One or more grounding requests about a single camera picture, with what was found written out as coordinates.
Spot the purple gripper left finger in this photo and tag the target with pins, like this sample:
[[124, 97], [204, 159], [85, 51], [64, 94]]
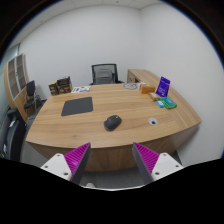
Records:
[[70, 166]]

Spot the silver desk cable grommet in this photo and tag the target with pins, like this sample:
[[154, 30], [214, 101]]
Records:
[[152, 121]]

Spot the small wooden box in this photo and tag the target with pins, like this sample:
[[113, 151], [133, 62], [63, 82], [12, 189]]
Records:
[[154, 96]]

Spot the wooden bookshelf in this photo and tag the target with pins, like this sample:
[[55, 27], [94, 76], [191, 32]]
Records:
[[15, 80]]

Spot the black visitor chair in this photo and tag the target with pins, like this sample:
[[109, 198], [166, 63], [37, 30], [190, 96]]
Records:
[[31, 97]]

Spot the blue small card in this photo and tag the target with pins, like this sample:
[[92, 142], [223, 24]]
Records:
[[160, 104]]

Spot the green flat box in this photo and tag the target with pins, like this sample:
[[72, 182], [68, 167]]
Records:
[[168, 102]]

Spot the orange tissue box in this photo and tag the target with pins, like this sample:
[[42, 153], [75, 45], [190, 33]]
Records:
[[145, 89]]

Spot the grey mesh office chair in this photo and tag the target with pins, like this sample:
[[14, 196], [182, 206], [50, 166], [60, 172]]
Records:
[[104, 74]]

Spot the black chair at left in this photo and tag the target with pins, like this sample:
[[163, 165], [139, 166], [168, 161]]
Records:
[[12, 133]]

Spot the green white leaflet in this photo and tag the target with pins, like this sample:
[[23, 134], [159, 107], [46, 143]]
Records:
[[80, 89]]

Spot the purple standing sign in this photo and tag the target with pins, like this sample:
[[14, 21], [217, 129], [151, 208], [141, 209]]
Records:
[[163, 87]]

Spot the brown small box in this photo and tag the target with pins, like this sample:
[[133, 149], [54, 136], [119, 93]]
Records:
[[53, 88]]

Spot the round grey coaster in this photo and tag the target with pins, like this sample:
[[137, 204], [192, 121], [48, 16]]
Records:
[[130, 86]]

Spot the wooden office desk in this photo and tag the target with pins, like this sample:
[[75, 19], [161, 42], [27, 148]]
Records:
[[53, 133]]

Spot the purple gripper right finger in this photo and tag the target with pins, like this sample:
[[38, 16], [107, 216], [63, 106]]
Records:
[[153, 166]]

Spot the black computer mouse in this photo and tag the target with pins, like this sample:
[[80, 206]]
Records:
[[112, 122]]

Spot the dark grey mouse pad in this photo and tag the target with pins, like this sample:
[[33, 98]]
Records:
[[77, 106]]

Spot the wooden side cabinet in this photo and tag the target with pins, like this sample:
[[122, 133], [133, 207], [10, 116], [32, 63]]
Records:
[[139, 75]]

